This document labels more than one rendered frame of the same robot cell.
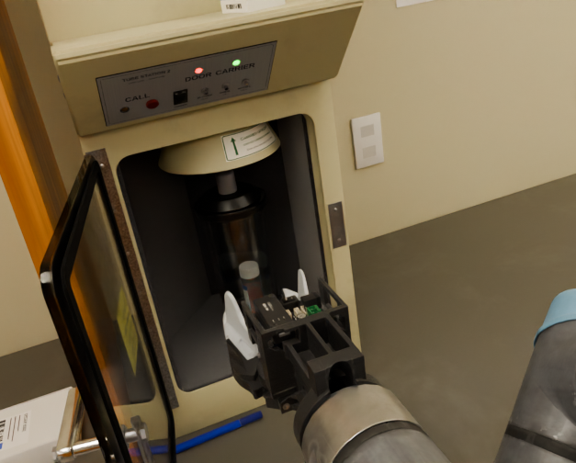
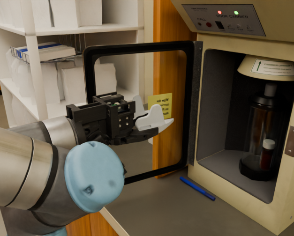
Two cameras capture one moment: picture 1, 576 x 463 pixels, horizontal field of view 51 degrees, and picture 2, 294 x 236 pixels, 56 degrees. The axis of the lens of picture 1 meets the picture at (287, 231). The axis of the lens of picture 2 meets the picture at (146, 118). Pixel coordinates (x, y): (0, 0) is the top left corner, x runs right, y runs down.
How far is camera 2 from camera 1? 57 cm
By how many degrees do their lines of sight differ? 64
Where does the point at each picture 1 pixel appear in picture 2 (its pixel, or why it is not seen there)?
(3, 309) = not seen: hidden behind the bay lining
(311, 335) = (93, 105)
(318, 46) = (284, 15)
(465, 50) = not seen: outside the picture
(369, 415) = (48, 121)
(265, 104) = (275, 47)
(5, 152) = (155, 25)
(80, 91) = (179, 9)
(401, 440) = (33, 127)
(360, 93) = not seen: outside the picture
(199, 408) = (199, 174)
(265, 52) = (250, 11)
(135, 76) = (194, 7)
